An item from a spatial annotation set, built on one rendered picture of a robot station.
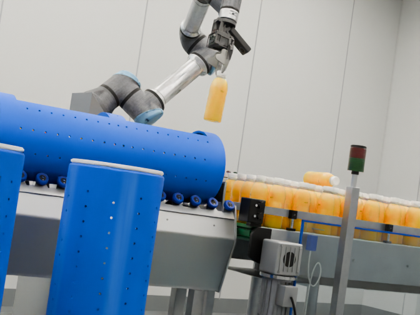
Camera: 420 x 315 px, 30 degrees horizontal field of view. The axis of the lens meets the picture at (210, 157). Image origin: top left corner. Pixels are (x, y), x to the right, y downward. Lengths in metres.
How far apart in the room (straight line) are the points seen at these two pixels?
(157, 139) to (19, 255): 0.64
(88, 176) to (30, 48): 3.56
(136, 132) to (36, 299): 0.83
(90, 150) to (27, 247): 0.39
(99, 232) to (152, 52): 4.13
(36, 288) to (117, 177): 1.11
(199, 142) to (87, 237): 0.86
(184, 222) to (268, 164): 4.13
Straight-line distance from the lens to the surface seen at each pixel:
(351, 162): 3.02
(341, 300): 3.04
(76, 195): 2.25
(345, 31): 7.72
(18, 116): 2.66
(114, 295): 2.23
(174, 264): 2.94
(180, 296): 3.15
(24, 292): 3.31
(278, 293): 2.88
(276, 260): 2.87
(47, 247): 2.74
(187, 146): 2.90
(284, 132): 7.12
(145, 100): 3.31
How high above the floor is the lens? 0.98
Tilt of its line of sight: 3 degrees up
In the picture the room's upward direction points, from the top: 8 degrees clockwise
